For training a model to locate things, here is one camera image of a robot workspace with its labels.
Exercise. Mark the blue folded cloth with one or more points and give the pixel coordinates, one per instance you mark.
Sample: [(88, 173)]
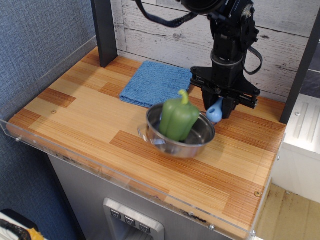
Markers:
[(154, 83)]

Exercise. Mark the white toy sink unit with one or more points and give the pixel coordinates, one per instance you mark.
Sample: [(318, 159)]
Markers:
[(297, 166)]

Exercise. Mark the silver dispenser button panel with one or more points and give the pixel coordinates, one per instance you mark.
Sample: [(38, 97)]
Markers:
[(128, 224)]

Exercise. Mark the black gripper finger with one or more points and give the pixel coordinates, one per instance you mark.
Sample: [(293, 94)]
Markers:
[(209, 96), (228, 105)]

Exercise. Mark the grey toy fridge cabinet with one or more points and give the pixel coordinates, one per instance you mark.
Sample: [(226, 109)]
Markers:
[(86, 193)]

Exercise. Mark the dark frame post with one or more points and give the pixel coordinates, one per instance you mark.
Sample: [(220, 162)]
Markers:
[(302, 71), (105, 31)]

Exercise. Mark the dark right frame post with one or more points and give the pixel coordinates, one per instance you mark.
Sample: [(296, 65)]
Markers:
[(302, 71)]

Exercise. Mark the yellow object at corner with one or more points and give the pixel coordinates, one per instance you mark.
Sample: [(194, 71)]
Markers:
[(35, 235)]

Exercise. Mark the small steel pot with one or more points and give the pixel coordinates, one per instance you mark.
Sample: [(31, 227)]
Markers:
[(202, 133)]

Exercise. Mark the clear acrylic table guard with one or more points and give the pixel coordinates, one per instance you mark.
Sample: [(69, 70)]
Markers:
[(222, 188)]

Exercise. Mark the blue and grey toy spoon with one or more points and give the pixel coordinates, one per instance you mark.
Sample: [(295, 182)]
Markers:
[(215, 113)]

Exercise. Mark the green toy bell pepper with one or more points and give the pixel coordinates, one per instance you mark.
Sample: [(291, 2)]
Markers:
[(178, 117)]

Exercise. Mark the dark left frame post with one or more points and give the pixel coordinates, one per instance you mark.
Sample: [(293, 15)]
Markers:
[(105, 31)]

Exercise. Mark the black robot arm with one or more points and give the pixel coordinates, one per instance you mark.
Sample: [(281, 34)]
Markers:
[(234, 32)]

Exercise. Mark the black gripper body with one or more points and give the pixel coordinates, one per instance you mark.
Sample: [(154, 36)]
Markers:
[(227, 78)]

